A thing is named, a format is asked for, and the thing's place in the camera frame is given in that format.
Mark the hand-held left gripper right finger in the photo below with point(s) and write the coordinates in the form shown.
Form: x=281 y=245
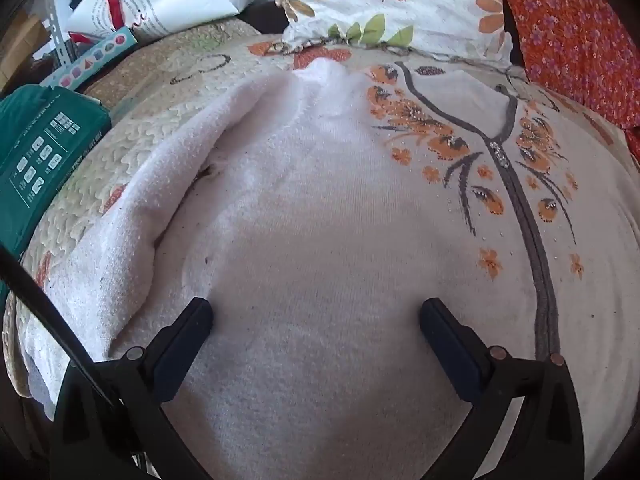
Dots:
x=451 y=356

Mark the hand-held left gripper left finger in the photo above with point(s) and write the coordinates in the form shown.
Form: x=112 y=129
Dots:
x=181 y=357

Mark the white sweater with floral print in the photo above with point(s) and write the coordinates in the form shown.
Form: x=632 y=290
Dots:
x=325 y=210

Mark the green cardboard box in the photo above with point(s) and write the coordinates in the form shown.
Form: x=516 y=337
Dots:
x=45 y=160

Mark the quilted bedspread with hearts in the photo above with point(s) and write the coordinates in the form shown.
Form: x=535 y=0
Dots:
x=150 y=105

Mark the light blue patterned box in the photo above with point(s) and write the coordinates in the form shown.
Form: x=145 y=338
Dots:
x=95 y=57

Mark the orange floral cloth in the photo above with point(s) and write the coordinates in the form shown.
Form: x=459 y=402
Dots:
x=565 y=35

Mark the white floral pillow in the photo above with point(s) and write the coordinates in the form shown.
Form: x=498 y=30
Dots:
x=425 y=5

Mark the white paper bag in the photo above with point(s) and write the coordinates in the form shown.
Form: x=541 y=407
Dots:
x=165 y=5

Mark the perforated metal rack bar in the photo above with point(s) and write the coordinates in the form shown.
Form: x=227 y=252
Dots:
x=55 y=25

